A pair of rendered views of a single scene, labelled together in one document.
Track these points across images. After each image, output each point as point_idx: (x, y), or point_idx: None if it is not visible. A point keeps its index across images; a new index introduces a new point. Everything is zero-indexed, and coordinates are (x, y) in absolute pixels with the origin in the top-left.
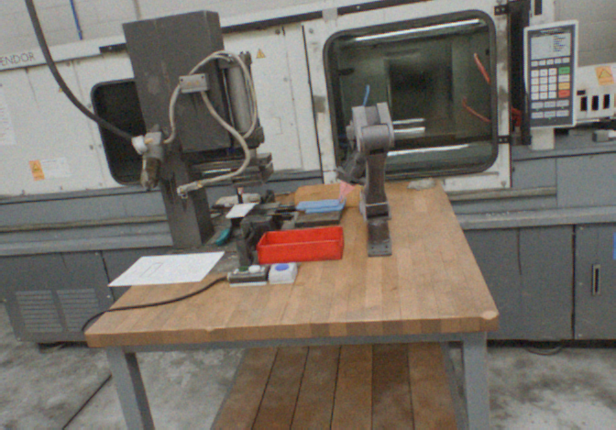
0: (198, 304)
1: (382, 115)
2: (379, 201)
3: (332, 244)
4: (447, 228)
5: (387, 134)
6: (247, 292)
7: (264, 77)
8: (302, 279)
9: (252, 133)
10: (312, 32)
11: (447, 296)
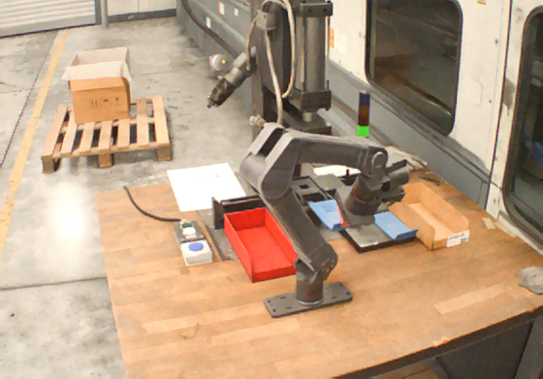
0: (138, 227)
1: (273, 152)
2: (303, 254)
3: (248, 262)
4: (382, 347)
5: (257, 178)
6: (162, 244)
7: (480, 28)
8: (196, 269)
9: (298, 94)
10: None
11: (173, 378)
